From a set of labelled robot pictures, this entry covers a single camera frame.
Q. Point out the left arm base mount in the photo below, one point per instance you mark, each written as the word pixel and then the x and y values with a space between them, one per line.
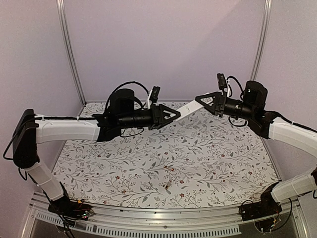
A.
pixel 74 210

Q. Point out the right aluminium frame post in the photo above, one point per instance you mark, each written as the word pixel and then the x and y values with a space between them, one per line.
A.
pixel 262 39

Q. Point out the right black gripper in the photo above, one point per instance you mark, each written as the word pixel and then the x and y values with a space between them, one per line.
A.
pixel 221 104

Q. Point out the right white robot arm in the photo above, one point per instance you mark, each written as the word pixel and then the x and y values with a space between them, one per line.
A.
pixel 269 125

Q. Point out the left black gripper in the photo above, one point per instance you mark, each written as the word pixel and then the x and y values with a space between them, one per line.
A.
pixel 158 120

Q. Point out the aluminium frame post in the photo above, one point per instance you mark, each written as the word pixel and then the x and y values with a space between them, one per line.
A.
pixel 262 39
pixel 69 50

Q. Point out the white remote control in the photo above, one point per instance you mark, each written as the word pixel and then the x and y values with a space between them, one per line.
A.
pixel 188 109

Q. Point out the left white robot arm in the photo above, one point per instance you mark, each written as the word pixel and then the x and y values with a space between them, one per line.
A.
pixel 123 110

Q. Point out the floral patterned table mat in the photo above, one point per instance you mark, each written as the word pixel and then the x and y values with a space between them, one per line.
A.
pixel 217 162

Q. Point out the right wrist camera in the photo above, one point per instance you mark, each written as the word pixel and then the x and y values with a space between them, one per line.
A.
pixel 222 82

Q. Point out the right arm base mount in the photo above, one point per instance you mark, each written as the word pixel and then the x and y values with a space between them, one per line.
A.
pixel 265 207

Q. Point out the front aluminium rail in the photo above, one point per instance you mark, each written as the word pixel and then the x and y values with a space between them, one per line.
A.
pixel 121 222

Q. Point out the left aluminium frame post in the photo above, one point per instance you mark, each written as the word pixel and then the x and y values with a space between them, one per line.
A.
pixel 69 50

